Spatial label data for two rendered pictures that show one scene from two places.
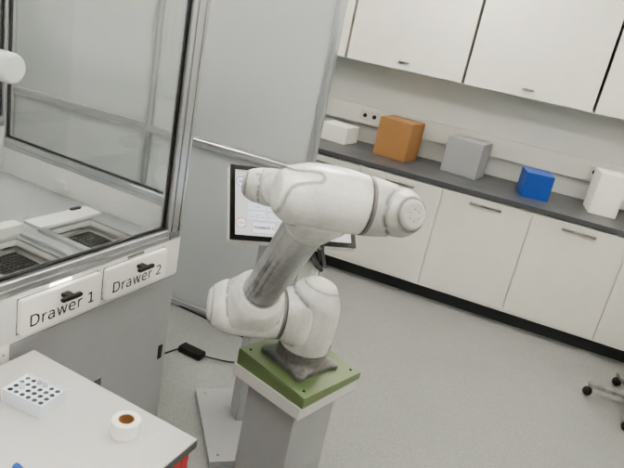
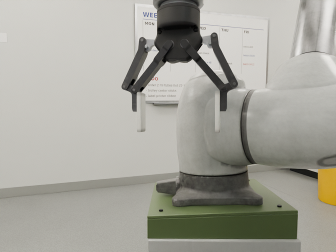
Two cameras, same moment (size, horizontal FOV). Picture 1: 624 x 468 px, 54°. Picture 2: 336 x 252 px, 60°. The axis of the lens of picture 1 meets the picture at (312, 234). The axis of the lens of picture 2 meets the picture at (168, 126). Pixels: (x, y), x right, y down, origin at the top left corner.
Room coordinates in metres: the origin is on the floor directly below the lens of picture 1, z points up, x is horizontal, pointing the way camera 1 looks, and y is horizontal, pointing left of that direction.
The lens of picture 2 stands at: (2.12, 0.42, 1.02)
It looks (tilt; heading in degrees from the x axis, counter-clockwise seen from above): 6 degrees down; 233
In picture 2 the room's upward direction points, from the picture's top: straight up
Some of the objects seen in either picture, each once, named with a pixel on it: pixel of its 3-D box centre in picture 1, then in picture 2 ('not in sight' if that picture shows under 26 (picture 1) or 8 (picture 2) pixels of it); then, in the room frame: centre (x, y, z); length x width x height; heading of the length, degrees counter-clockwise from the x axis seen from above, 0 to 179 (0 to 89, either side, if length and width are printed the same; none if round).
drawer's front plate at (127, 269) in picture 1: (136, 272); not in sight; (1.86, 0.56, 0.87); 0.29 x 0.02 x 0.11; 157
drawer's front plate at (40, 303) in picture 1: (61, 302); not in sight; (1.57, 0.68, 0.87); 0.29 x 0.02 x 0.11; 157
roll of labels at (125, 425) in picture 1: (125, 425); not in sight; (1.22, 0.35, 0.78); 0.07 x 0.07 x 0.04
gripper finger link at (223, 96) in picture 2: not in sight; (228, 96); (1.74, 0.08, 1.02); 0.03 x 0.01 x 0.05; 131
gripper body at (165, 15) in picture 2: not in sight; (178, 35); (1.79, 0.01, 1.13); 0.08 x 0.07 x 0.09; 131
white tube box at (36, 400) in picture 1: (33, 395); not in sight; (1.26, 0.60, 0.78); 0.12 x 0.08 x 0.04; 73
